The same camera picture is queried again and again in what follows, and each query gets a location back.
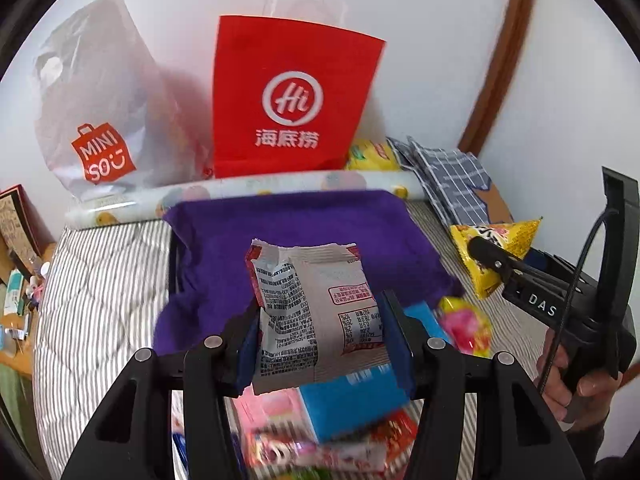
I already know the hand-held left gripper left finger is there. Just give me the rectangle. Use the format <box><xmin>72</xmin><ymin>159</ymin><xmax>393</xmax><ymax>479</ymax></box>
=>
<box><xmin>60</xmin><ymin>305</ymin><xmax>261</xmax><ymax>480</ymax></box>

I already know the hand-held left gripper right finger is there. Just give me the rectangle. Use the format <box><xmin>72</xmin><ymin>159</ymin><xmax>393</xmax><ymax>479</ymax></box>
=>
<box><xmin>376</xmin><ymin>289</ymin><xmax>586</xmax><ymax>480</ymax></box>

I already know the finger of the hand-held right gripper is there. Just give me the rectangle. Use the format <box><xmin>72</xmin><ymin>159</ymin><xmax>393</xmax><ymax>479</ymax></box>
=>
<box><xmin>467</xmin><ymin>236</ymin><xmax>526</xmax><ymax>283</ymax></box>

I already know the yellow triangular snack packet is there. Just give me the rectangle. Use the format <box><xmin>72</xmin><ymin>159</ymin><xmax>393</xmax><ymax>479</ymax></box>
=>
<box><xmin>449</xmin><ymin>217</ymin><xmax>543</xmax><ymax>301</ymax></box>

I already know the blue box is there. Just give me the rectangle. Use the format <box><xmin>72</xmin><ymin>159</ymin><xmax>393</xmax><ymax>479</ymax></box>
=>
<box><xmin>300</xmin><ymin>302</ymin><xmax>453</xmax><ymax>443</ymax></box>

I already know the pink yellow candy packet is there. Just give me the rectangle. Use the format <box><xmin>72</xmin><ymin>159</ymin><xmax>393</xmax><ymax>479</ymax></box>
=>
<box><xmin>437</xmin><ymin>296</ymin><xmax>493</xmax><ymax>358</ymax></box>

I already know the white snack packet red edge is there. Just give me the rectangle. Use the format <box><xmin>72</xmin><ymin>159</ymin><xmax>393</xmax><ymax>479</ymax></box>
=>
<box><xmin>245</xmin><ymin>239</ymin><xmax>396</xmax><ymax>396</ymax></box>

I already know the bear print pink snack packet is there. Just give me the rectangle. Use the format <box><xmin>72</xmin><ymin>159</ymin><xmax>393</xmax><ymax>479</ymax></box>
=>
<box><xmin>250</xmin><ymin>430</ymin><xmax>388</xmax><ymax>471</ymax></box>

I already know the purple cloth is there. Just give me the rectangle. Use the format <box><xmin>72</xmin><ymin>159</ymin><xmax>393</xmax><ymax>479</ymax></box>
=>
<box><xmin>152</xmin><ymin>189</ymin><xmax>465</xmax><ymax>361</ymax></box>

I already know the person's right hand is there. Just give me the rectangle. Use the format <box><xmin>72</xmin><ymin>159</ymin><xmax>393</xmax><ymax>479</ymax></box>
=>
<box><xmin>537</xmin><ymin>332</ymin><xmax>632</xmax><ymax>441</ymax></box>

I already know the folded blue checked cloth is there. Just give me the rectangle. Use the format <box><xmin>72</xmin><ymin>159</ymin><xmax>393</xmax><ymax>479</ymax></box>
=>
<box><xmin>387</xmin><ymin>135</ymin><xmax>516</xmax><ymax>226</ymax></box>

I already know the yellow green snack packet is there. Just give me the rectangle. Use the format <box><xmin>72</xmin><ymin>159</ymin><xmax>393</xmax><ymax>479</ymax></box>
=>
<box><xmin>346</xmin><ymin>140</ymin><xmax>401</xmax><ymax>172</ymax></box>

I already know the striped bed quilt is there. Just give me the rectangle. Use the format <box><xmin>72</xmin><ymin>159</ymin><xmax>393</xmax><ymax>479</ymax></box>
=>
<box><xmin>32</xmin><ymin>200</ymin><xmax>551</xmax><ymax>480</ymax></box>

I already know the rolled duck print mat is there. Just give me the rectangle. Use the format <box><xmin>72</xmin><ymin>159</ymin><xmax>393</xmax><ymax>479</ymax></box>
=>
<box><xmin>65</xmin><ymin>170</ymin><xmax>426</xmax><ymax>231</ymax></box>

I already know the wooden side table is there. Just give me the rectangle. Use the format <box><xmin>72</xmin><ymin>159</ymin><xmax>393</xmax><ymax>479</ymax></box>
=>
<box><xmin>0</xmin><ymin>242</ymin><xmax>58</xmax><ymax>376</ymax></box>

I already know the white teal bottle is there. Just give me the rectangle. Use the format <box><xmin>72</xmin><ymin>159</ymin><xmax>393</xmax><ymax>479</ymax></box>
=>
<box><xmin>5</xmin><ymin>269</ymin><xmax>23</xmax><ymax>316</ymax></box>

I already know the dark red framed card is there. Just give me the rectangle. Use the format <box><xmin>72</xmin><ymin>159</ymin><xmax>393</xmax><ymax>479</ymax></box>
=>
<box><xmin>0</xmin><ymin>185</ymin><xmax>43</xmax><ymax>261</ymax></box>

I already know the red paper bag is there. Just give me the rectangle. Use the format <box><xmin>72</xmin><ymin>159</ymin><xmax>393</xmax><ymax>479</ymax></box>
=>
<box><xmin>212</xmin><ymin>0</ymin><xmax>387</xmax><ymax>179</ymax></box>

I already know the white plastic bag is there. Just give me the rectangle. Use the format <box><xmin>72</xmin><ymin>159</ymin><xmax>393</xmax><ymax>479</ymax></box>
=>
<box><xmin>32</xmin><ymin>0</ymin><xmax>213</xmax><ymax>201</ymax></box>

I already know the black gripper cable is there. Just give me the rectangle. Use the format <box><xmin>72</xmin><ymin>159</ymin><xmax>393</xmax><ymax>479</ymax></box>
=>
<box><xmin>539</xmin><ymin>207</ymin><xmax>621</xmax><ymax>396</ymax></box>

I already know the brown wooden frame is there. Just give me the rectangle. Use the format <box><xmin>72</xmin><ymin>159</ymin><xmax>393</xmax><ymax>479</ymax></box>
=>
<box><xmin>457</xmin><ymin>0</ymin><xmax>541</xmax><ymax>156</ymax></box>

